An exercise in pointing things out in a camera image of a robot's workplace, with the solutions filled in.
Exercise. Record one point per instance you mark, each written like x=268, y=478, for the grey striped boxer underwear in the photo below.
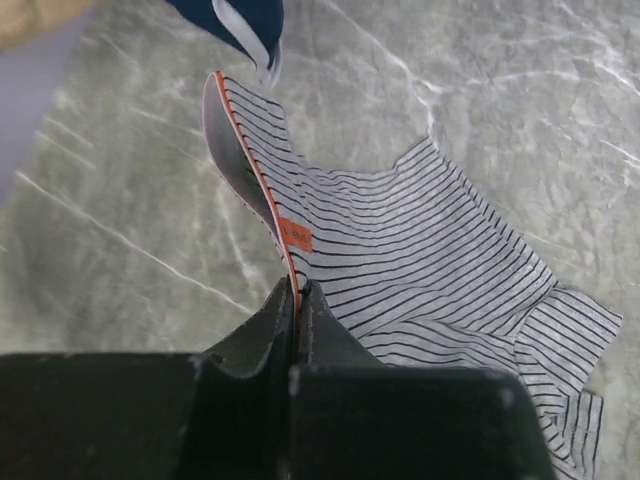
x=419, y=267

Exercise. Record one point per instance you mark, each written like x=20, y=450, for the navy blue hanging underwear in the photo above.
x=253, y=27

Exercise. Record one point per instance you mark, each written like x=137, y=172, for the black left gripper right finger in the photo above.
x=353, y=417

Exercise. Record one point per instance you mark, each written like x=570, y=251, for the beige hanging garment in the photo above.
x=24, y=20

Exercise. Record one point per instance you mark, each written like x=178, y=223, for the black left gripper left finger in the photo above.
x=210, y=415

